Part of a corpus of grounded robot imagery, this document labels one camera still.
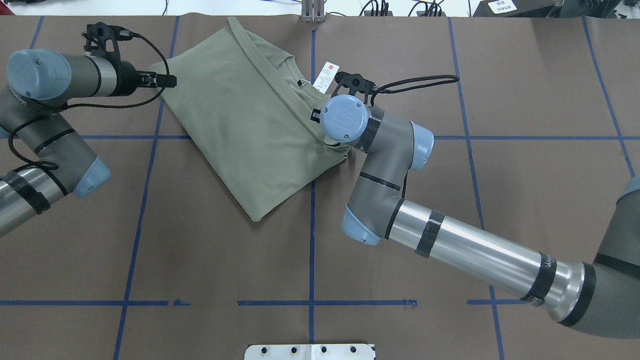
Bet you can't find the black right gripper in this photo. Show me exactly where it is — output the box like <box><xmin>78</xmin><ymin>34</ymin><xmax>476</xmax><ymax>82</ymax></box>
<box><xmin>310</xmin><ymin>71</ymin><xmax>375</xmax><ymax>123</ymax></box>

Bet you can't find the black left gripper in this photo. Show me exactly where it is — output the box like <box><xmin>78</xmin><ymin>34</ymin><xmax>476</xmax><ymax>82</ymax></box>
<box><xmin>82</xmin><ymin>22</ymin><xmax>178</xmax><ymax>97</ymax></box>

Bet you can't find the olive green long-sleeve shirt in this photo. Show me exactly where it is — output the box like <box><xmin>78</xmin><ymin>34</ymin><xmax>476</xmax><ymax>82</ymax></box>
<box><xmin>150</xmin><ymin>17</ymin><xmax>350</xmax><ymax>223</ymax></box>

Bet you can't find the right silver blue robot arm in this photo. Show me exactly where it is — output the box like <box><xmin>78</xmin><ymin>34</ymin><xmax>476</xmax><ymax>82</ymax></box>
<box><xmin>311</xmin><ymin>71</ymin><xmax>640</xmax><ymax>339</ymax></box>

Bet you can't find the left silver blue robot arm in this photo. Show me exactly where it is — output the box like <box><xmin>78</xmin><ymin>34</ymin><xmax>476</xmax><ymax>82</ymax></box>
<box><xmin>0</xmin><ymin>22</ymin><xmax>178</xmax><ymax>236</ymax></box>

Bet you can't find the white shirt hang tag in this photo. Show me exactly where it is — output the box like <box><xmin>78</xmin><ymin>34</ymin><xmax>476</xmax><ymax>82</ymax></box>
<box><xmin>312</xmin><ymin>61</ymin><xmax>340</xmax><ymax>94</ymax></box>

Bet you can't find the black box white label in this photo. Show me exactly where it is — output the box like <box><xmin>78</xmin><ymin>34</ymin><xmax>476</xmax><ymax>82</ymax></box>
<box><xmin>471</xmin><ymin>0</ymin><xmax>558</xmax><ymax>18</ymax></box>

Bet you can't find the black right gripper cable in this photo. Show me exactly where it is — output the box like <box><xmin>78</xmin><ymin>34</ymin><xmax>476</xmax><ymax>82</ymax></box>
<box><xmin>369</xmin><ymin>74</ymin><xmax>460</xmax><ymax>107</ymax></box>

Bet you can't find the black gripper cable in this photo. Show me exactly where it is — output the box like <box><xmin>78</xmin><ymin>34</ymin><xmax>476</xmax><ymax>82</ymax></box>
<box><xmin>7</xmin><ymin>31</ymin><xmax>172</xmax><ymax>171</ymax></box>
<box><xmin>369</xmin><ymin>74</ymin><xmax>460</xmax><ymax>107</ymax></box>

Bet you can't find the aluminium frame post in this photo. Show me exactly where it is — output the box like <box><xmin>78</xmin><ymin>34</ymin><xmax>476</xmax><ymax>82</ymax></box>
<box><xmin>300</xmin><ymin>0</ymin><xmax>326</xmax><ymax>24</ymax></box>

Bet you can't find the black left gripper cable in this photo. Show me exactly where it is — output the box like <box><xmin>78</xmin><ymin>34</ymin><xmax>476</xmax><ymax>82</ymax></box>
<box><xmin>7</xmin><ymin>31</ymin><xmax>172</xmax><ymax>171</ymax></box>

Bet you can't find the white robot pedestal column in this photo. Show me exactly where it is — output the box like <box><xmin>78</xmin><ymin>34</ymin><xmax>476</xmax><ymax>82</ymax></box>
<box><xmin>244</xmin><ymin>343</ymin><xmax>377</xmax><ymax>360</ymax></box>

